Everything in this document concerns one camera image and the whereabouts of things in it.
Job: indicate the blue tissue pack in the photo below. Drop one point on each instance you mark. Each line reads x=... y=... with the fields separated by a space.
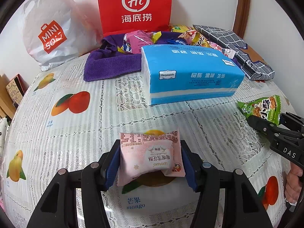
x=174 y=73

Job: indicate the pale pink pastry packet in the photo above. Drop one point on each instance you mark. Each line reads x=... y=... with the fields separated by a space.
x=145 y=153

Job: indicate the pink snack bag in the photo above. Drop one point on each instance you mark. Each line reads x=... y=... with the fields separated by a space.
x=133 y=41

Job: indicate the wooden door frame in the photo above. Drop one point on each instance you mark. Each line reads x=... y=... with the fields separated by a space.
x=241 y=17

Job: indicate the yellow-green snack bag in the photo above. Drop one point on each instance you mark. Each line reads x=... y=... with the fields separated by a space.
x=180 y=28

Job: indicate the small blue snack packet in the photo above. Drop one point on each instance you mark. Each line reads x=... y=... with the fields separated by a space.
x=180 y=42

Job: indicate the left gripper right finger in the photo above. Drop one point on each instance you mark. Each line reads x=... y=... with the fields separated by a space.
x=242 y=206

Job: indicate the patterned brown box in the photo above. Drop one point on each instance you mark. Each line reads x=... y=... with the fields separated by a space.
x=16 y=90

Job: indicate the red Hi paper bag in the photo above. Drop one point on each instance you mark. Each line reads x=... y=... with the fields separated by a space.
x=123 y=16

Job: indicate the pink patterned candy packet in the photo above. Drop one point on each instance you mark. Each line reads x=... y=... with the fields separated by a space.
x=230 y=53

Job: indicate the green rice cracker bag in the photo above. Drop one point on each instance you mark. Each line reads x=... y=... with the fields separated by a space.
x=267 y=108

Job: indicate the purple towel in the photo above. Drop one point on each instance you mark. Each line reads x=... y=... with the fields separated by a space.
x=109 y=62

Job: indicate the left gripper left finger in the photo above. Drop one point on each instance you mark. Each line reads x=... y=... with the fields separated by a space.
x=57 y=205

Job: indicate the white Miniso plastic bag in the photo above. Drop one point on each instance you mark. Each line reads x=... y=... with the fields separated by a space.
x=56 y=31

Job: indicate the yellow orange snack packet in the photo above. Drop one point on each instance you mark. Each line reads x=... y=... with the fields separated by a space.
x=194 y=38

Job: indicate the grey checked star cloth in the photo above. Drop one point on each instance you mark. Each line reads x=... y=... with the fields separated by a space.
x=248 y=60

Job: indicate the person's right hand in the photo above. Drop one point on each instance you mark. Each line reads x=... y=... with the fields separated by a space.
x=293 y=185

